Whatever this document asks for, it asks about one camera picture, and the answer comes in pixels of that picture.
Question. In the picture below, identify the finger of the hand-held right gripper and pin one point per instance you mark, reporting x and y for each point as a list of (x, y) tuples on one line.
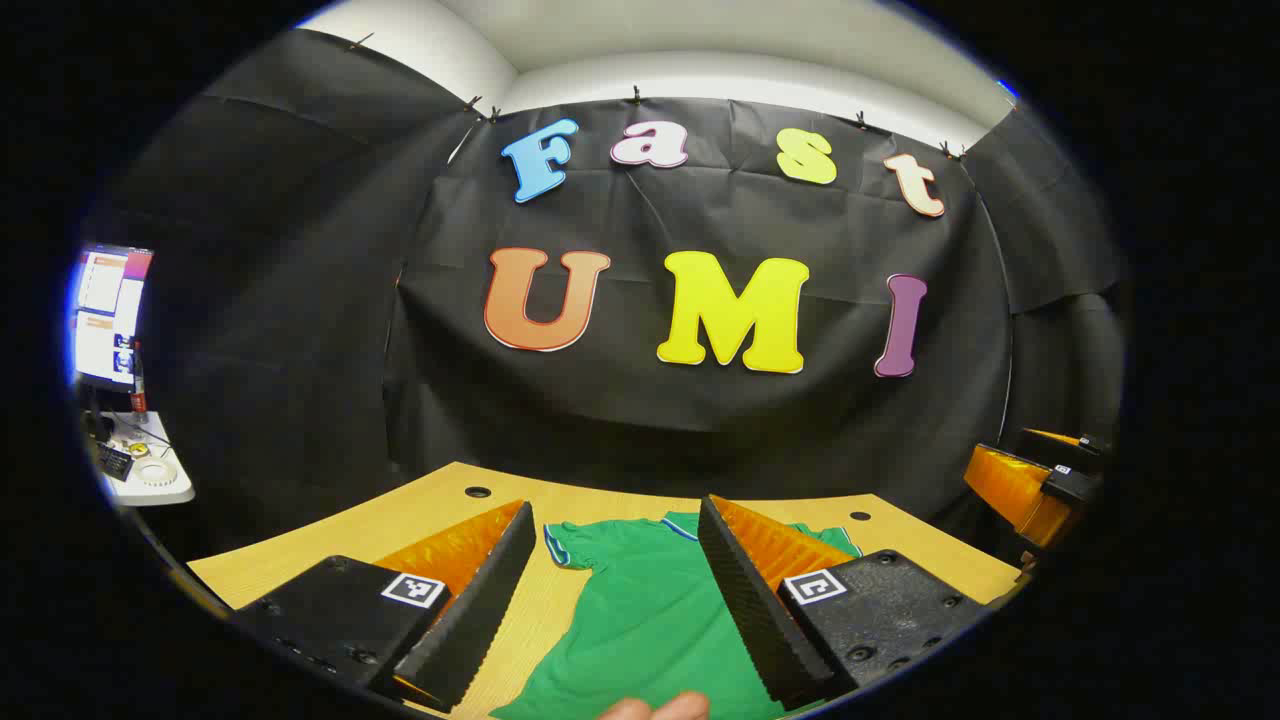
[(1005, 485), (1090, 447)]

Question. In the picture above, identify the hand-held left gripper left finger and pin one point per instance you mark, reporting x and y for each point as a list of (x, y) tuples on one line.
[(480, 620)]

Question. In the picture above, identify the black backdrop cloth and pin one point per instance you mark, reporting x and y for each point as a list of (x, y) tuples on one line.
[(700, 420)]

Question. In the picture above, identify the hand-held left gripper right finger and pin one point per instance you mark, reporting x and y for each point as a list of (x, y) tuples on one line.
[(750, 610)]

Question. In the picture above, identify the white side desk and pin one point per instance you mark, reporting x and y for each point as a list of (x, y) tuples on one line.
[(165, 490)]

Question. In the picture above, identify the red bottle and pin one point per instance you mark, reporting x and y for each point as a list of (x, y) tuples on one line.
[(139, 385)]

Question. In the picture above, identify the green T-shirt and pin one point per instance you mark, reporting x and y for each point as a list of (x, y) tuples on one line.
[(640, 610)]

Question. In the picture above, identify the computer monitor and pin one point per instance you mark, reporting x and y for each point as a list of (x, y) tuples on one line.
[(110, 315)]

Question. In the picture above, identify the small black device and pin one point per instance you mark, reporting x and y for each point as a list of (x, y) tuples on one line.
[(115, 462)]

